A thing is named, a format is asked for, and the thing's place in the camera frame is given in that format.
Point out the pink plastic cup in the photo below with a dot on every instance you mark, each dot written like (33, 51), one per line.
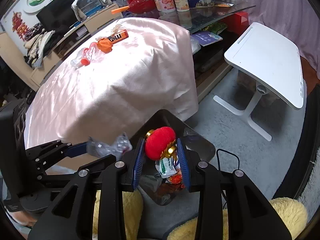
(90, 54)

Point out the black flat television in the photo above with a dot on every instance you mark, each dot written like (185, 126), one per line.
(56, 14)

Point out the person's left hand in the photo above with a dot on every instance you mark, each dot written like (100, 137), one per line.
(23, 218)

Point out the clear plastic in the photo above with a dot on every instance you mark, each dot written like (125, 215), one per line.
(118, 148)

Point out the red foil wrapper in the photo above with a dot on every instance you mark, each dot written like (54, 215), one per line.
(176, 180)

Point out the glass coffee table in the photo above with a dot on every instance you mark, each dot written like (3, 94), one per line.
(227, 22)

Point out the orange candy tube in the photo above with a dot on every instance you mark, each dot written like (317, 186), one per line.
(118, 36)

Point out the white folding lap desk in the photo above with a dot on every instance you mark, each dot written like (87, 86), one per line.
(273, 61)

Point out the orange handle tool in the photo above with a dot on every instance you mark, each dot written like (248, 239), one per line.
(120, 10)

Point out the orange wrapper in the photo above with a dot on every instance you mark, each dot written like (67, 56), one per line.
(104, 45)

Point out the white tissue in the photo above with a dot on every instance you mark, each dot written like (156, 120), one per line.
(118, 28)

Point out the pile of clothes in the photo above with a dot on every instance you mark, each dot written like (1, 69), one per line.
(37, 41)

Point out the green white snack bag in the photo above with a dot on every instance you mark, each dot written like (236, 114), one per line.
(167, 167)

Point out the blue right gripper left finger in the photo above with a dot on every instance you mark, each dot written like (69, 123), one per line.
(139, 162)

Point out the red velvet lantern ornament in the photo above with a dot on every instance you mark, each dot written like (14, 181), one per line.
(161, 143)

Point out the beige TV cabinet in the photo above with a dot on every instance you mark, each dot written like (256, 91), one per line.
(34, 77)

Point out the blue bird cage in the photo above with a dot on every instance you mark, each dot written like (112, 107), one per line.
(82, 7)

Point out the red fish wall ornament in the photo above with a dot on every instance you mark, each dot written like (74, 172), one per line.
(18, 25)

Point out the purple curtain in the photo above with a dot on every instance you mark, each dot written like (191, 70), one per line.
(294, 19)

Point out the black trash bin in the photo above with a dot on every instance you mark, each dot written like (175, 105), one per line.
(157, 188)

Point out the pink label white bottle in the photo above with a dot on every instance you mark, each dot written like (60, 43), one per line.
(167, 5)

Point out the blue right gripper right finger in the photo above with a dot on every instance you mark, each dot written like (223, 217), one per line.
(183, 163)

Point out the small white supplement bottle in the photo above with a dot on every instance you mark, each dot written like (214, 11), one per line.
(182, 5)

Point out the pink satin tablecloth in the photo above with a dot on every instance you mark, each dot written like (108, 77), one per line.
(120, 91)

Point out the yellow fluffy cushion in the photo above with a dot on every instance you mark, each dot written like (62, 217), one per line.
(292, 212)

